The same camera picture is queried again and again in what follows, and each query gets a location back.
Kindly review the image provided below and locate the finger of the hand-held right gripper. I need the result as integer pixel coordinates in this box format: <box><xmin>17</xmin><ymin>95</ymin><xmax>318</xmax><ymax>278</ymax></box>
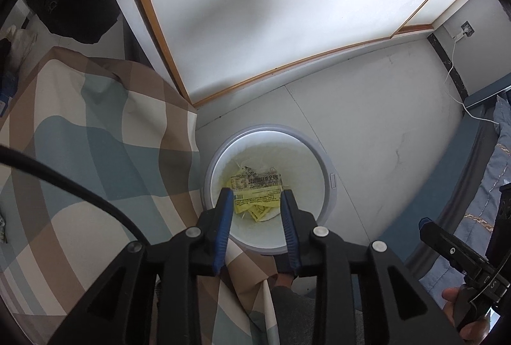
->
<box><xmin>499</xmin><ymin>182</ymin><xmax>511</xmax><ymax>226</ymax></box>
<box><xmin>418</xmin><ymin>218</ymin><xmax>472</xmax><ymax>274</ymax></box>

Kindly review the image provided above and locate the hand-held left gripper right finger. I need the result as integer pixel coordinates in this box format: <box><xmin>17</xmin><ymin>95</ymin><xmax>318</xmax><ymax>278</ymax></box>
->
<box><xmin>279</xmin><ymin>188</ymin><xmax>466</xmax><ymax>345</ymax></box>

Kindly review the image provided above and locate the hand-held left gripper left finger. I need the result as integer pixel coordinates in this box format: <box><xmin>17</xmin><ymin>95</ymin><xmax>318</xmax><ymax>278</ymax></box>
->
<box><xmin>48</xmin><ymin>187</ymin><xmax>236</xmax><ymax>345</ymax></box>

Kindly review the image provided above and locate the large yellow printed packet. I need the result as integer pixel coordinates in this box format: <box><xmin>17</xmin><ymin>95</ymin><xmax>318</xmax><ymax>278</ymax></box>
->
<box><xmin>233</xmin><ymin>185</ymin><xmax>283</xmax><ymax>225</ymax></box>

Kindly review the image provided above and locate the small yellow printed packet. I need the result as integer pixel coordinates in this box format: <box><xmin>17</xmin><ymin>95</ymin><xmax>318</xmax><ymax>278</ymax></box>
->
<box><xmin>229</xmin><ymin>166</ymin><xmax>281</xmax><ymax>195</ymax></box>

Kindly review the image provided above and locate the grey round trash bin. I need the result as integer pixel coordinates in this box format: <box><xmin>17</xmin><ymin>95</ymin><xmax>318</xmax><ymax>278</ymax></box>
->
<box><xmin>202</xmin><ymin>124</ymin><xmax>341</xmax><ymax>255</ymax></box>

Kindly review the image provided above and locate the person's right hand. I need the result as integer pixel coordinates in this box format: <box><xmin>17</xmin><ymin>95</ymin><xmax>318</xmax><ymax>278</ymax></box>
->
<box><xmin>441</xmin><ymin>286</ymin><xmax>491</xmax><ymax>344</ymax></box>

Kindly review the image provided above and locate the person's grey trouser leg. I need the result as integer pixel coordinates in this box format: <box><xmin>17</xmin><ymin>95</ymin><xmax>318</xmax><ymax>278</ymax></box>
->
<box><xmin>271</xmin><ymin>253</ymin><xmax>321</xmax><ymax>345</ymax></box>

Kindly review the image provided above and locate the checkered tablecloth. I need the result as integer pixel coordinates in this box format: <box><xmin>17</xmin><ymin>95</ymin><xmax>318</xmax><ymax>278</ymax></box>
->
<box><xmin>0</xmin><ymin>47</ymin><xmax>281</xmax><ymax>345</ymax></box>

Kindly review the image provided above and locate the white plastic bag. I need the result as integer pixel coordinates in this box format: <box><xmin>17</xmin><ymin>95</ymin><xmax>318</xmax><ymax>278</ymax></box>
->
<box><xmin>6</xmin><ymin>26</ymin><xmax>31</xmax><ymax>51</ymax></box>

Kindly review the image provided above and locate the blue grey bed frame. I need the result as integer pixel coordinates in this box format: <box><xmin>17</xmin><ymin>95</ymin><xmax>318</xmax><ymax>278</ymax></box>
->
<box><xmin>377</xmin><ymin>73</ymin><xmax>511</xmax><ymax>274</ymax></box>

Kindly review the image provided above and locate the white charger cable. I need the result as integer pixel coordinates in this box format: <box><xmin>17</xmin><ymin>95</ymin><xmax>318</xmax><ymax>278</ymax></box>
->
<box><xmin>445</xmin><ymin>34</ymin><xmax>501</xmax><ymax>126</ymax></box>

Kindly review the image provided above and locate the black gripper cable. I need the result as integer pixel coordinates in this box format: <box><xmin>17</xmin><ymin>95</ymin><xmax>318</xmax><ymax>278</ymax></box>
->
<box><xmin>0</xmin><ymin>144</ymin><xmax>151</xmax><ymax>247</ymax></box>

